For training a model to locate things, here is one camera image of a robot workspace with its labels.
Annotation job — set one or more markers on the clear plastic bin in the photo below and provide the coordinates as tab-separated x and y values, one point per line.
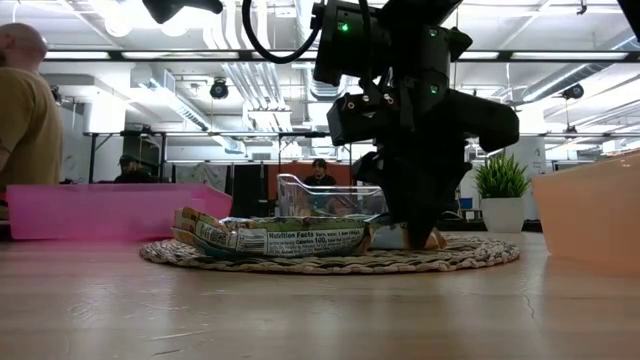
300	200

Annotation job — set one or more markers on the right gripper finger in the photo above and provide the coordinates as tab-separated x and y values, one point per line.
390	180
440	190

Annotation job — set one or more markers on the pink plastic bin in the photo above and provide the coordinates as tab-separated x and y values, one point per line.
100	212

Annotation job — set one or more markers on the round woven placemat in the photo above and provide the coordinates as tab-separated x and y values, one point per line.
300	265

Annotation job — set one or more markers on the person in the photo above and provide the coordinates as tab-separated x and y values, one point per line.
320	177
131	172
30	125

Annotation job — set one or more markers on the black ceiling spotlight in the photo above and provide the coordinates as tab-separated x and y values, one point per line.
573	91
219	89

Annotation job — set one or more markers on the orange plastic bin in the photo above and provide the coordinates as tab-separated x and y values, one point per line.
590	215

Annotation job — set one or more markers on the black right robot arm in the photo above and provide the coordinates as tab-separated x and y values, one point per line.
425	50

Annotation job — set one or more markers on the small blue box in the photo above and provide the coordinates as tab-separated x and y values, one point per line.
466	203

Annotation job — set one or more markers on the orange partition panel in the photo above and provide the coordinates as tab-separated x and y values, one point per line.
290	169

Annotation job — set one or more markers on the green orange-banded granola bar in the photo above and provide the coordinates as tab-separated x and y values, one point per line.
300	242

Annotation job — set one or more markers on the small potted green plant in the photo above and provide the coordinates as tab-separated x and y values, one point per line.
502	215

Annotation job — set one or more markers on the black crossbar with light strips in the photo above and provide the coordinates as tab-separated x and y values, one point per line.
150	55

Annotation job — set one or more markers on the black distant rig frame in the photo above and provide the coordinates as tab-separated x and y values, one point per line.
200	134

